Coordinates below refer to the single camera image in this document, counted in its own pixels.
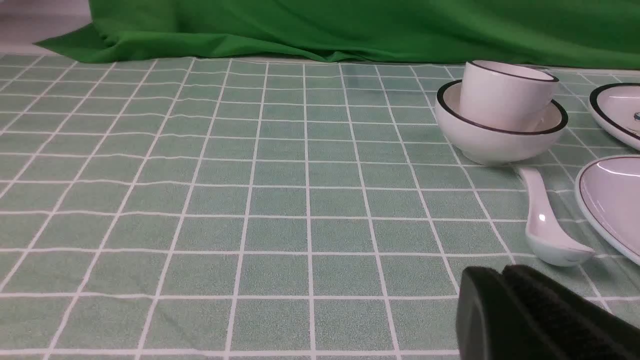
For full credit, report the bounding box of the green checkered tablecloth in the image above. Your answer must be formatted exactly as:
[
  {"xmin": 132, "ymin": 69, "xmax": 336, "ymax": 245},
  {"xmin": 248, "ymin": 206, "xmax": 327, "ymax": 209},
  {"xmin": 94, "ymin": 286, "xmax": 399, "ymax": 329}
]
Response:
[{"xmin": 0, "ymin": 54, "xmax": 639, "ymax": 360}]

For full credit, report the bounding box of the white black-rimmed bowl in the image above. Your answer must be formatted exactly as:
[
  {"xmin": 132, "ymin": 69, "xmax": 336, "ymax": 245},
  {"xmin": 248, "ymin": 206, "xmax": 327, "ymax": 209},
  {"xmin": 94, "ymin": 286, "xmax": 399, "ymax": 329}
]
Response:
[{"xmin": 434, "ymin": 80, "xmax": 569, "ymax": 166}]

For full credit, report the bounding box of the illustrated black-rimmed plate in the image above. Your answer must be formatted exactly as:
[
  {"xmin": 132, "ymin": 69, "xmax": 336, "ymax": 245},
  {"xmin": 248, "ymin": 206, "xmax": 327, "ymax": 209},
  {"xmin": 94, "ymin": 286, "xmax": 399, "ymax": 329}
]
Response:
[{"xmin": 588, "ymin": 82, "xmax": 640, "ymax": 151}]

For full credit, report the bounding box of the white black-rimmed cup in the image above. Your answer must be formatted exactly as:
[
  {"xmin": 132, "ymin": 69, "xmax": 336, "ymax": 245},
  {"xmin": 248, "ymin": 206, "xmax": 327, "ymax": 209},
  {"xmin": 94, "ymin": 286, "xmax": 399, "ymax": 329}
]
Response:
[{"xmin": 459, "ymin": 60, "xmax": 559, "ymax": 132}]

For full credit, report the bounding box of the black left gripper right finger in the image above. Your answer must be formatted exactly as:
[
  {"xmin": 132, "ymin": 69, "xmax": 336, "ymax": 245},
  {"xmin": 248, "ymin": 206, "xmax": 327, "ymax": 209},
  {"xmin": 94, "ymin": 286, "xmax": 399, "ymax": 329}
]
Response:
[{"xmin": 502, "ymin": 265, "xmax": 640, "ymax": 360}]

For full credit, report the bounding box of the large pale brown-rimmed plate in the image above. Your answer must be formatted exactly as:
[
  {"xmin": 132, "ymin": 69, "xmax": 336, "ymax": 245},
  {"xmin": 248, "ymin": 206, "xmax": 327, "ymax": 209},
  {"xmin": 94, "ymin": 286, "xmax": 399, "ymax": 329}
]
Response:
[{"xmin": 574, "ymin": 155, "xmax": 640, "ymax": 265}]

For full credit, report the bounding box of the green backdrop cloth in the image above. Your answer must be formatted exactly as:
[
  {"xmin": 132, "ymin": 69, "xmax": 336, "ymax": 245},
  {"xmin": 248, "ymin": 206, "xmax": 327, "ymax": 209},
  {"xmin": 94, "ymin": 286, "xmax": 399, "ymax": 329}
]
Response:
[{"xmin": 38, "ymin": 0, "xmax": 640, "ymax": 69}]

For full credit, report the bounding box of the plain white ceramic spoon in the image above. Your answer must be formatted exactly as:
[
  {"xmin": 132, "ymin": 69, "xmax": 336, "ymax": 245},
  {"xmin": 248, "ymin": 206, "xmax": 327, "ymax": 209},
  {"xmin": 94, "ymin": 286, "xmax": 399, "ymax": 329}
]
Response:
[{"xmin": 515, "ymin": 166, "xmax": 595, "ymax": 267}]

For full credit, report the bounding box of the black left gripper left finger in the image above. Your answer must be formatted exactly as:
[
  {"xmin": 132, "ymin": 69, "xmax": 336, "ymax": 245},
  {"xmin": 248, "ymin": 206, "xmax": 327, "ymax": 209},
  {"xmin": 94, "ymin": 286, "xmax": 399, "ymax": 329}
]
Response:
[{"xmin": 455, "ymin": 266, "xmax": 568, "ymax": 360}]

